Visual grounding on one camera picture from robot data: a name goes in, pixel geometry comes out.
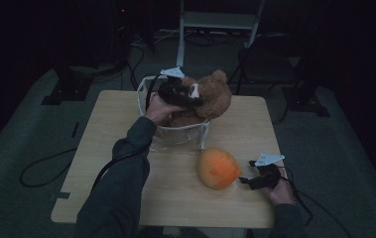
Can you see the person's right hand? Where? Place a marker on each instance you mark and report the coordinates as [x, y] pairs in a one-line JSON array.
[[281, 191]]

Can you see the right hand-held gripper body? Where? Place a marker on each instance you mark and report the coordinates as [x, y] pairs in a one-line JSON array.
[[267, 175]]

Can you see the white metal frame stand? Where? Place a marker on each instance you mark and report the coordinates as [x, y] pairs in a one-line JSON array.
[[220, 20]]

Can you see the brown teddy bear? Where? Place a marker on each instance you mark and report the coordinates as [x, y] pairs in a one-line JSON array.
[[213, 94]]

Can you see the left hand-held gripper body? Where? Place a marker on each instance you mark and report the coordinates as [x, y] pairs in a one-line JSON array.
[[172, 91]]

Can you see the orange plush toy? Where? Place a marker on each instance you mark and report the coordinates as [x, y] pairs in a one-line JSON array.
[[218, 168]]

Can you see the person's left hand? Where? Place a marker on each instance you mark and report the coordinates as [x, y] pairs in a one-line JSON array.
[[160, 110]]

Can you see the black stand base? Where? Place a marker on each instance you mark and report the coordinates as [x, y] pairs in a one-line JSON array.
[[68, 89], [304, 102]]

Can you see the clear bag with white trim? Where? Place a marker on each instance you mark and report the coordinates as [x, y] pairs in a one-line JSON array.
[[179, 137]]

